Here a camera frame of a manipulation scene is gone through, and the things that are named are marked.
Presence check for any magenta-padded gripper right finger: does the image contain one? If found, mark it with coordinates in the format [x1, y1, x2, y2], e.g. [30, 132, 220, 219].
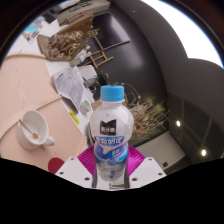
[125, 144, 168, 190]

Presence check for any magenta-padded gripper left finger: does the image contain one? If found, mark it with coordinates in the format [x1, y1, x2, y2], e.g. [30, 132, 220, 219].
[54, 144, 100, 190]

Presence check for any white drink bottle blue cap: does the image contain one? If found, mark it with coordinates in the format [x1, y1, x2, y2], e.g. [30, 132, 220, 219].
[89, 85, 135, 183]

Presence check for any white ceramic mug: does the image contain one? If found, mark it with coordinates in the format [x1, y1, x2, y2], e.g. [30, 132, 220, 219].
[15, 109, 56, 151]

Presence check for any small yellow strip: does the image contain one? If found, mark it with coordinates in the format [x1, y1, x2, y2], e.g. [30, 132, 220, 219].
[68, 109, 81, 126]

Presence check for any small golden spoon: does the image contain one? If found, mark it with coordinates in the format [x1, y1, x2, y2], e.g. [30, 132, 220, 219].
[18, 118, 40, 140]

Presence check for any small white cup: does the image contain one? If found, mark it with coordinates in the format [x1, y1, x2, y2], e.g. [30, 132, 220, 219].
[79, 99, 93, 114]

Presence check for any printed newspaper sheet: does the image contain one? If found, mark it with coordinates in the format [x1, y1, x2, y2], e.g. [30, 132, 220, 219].
[51, 64, 86, 113]

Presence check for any tan wooden drawing board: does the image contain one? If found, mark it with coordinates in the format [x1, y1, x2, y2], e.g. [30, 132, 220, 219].
[0, 53, 88, 173]

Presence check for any white plastic chair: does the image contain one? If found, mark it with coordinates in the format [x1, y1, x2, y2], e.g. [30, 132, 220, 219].
[78, 64, 99, 81]

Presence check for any pale green spray bottle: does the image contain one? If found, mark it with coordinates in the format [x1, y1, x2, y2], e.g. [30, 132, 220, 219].
[69, 49, 92, 67]

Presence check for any wooden easel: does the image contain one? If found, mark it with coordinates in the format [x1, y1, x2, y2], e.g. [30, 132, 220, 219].
[81, 49, 115, 70]

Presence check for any brown wooden model sculpture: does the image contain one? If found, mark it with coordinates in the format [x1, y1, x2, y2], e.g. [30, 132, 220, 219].
[36, 19, 101, 63]

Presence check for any colourful printed book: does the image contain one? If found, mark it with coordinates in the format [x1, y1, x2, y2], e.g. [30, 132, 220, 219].
[22, 18, 46, 43]

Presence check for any long ceiling strip light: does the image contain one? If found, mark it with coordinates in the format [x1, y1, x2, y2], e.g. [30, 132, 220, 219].
[139, 0, 224, 69]

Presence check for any pale cabinet with pictures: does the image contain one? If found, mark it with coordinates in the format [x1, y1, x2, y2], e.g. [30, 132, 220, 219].
[56, 0, 113, 26]

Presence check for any black wall screen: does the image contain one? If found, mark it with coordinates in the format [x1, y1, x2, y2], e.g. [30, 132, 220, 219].
[91, 12, 131, 51]

